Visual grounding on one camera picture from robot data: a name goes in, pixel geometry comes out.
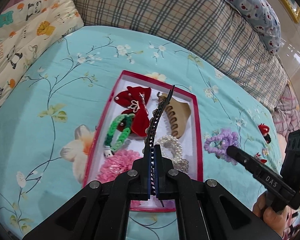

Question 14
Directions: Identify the small red bow clip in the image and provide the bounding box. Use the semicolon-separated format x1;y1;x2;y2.
254;153;267;164

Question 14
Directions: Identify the pink plaid quilt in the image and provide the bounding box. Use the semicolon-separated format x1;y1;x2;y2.
273;84;300;139

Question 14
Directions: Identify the person's right hand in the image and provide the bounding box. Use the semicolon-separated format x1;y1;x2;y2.
253;192;295;239

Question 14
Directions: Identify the red shallow cardboard box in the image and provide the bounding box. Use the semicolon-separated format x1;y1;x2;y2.
82;70;204;213

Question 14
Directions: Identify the pink lace flower scrunchie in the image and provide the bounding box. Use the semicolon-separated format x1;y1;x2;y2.
96;150;141;183

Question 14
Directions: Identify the cartoon panda print pillow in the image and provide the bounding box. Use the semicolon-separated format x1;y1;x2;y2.
0;0;83;106

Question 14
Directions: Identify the purple mesh flower scrunchie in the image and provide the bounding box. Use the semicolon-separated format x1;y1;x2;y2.
130;197;175;210

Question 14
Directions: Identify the teal floral bed sheet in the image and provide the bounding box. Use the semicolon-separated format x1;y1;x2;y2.
0;26;282;239

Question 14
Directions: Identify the red mushroom hair clip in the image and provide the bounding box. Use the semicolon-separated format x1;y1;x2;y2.
258;124;271;144

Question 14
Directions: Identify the beige claw hair clip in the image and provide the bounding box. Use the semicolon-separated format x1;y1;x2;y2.
165;98;191;139

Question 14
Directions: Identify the white pearl bracelet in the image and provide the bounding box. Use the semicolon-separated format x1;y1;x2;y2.
156;134;190;173

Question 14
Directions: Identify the green braided bracelet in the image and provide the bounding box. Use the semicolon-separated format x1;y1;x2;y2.
103;113;136;158

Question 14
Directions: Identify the black hair comb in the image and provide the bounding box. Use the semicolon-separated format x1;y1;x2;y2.
142;84;176;208

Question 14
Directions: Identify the blue dotted pillow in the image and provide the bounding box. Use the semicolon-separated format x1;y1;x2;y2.
225;0;281;55

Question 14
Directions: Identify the purple braided scrunchie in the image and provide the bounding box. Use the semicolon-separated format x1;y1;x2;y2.
204;128;239;166

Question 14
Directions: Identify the red velvet bow hair clip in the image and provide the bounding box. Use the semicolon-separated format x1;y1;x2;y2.
114;86;151;137

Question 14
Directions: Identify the plaid folded blanket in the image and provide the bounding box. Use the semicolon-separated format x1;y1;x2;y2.
74;0;288;111

